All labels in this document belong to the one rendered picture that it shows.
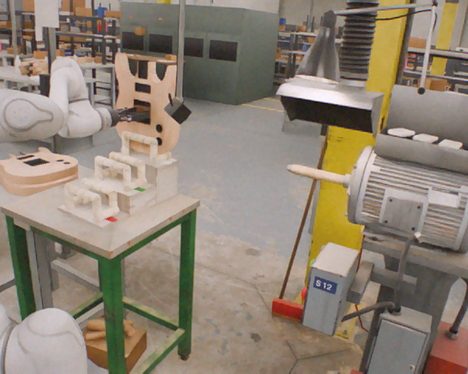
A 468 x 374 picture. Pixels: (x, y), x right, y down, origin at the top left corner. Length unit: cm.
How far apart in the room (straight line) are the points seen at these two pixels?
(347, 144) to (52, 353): 170
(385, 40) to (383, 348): 142
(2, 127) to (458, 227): 118
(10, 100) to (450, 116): 118
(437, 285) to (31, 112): 118
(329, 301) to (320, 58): 67
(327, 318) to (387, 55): 139
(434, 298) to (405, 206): 31
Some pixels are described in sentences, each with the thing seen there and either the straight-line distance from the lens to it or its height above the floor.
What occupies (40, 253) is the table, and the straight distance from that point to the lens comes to 199.
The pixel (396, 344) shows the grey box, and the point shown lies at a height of 86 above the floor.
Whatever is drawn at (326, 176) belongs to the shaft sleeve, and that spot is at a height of 126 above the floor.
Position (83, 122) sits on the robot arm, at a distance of 161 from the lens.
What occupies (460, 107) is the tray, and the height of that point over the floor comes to 153.
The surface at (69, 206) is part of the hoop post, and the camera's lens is 182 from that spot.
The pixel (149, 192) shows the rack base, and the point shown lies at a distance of 181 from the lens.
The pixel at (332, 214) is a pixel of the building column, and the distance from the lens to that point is 242.
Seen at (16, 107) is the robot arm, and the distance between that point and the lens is 104.
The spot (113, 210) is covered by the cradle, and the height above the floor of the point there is 97.
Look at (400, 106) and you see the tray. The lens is 139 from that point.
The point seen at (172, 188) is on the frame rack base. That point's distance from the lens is 193.
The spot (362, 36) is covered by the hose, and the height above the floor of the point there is 170.
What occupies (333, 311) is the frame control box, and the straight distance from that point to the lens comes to 118.
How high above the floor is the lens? 170
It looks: 21 degrees down
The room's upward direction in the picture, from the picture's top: 5 degrees clockwise
